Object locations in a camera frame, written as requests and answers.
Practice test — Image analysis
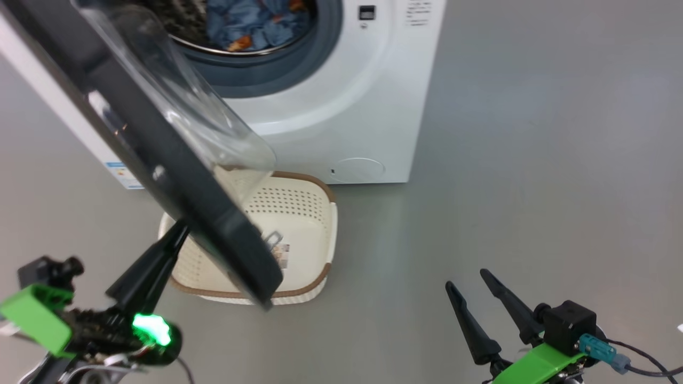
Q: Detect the blue energy label sticker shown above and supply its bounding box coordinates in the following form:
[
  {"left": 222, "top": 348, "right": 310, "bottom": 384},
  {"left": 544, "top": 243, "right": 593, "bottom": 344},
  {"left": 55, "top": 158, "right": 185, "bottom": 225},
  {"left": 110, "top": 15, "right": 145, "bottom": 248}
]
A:
[{"left": 105, "top": 160, "right": 144, "bottom": 190}]

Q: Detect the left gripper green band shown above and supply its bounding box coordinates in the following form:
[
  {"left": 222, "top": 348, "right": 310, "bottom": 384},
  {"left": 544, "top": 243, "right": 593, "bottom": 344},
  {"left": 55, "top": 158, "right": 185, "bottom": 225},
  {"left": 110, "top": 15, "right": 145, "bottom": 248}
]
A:
[{"left": 0, "top": 221, "right": 190, "bottom": 369}]

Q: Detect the round white filter cover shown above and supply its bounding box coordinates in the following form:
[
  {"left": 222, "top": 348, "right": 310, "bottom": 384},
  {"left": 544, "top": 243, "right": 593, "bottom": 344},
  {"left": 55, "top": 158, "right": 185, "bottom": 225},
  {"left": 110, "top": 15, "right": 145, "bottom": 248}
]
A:
[{"left": 331, "top": 157, "right": 386, "bottom": 183}]

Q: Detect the black washing machine door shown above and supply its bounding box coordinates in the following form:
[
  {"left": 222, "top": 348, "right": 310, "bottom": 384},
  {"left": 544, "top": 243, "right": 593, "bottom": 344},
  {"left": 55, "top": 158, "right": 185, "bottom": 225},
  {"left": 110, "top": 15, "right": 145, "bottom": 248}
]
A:
[{"left": 0, "top": 0, "right": 284, "bottom": 311}]

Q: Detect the cream perforated laundry basket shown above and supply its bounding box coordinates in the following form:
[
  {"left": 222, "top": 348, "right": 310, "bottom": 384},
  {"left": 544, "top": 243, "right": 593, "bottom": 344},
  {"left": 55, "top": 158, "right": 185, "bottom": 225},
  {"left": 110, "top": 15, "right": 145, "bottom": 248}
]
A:
[{"left": 158, "top": 171, "right": 338, "bottom": 306}]

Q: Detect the steel washing machine drum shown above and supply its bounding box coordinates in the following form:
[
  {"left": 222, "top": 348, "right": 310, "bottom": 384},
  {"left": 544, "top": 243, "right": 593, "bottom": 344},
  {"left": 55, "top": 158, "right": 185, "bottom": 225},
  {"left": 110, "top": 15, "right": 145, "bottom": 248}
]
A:
[{"left": 141, "top": 0, "right": 318, "bottom": 57}]

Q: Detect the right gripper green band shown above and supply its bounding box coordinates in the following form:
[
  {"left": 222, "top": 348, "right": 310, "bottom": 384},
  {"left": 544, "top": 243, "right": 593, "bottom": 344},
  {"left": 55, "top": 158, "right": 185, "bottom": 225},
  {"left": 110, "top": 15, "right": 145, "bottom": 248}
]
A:
[{"left": 445, "top": 268, "right": 585, "bottom": 384}]

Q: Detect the white front-load washing machine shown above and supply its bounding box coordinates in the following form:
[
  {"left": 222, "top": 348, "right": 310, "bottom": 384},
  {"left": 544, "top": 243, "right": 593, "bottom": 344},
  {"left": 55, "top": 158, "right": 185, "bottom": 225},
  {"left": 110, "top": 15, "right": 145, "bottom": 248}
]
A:
[{"left": 0, "top": 0, "right": 448, "bottom": 191}]

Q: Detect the thin black cable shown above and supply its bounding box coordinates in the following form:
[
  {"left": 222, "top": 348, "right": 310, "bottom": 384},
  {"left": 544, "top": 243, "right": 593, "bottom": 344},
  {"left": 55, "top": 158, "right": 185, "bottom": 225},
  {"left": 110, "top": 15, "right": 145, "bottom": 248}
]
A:
[
  {"left": 603, "top": 339, "right": 683, "bottom": 384},
  {"left": 175, "top": 356, "right": 196, "bottom": 384}
]

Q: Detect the teal cable connector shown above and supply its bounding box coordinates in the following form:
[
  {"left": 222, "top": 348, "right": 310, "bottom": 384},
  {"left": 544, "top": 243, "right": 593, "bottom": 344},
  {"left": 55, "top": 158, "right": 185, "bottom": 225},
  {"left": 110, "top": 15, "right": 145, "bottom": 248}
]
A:
[{"left": 579, "top": 333, "right": 617, "bottom": 363}]

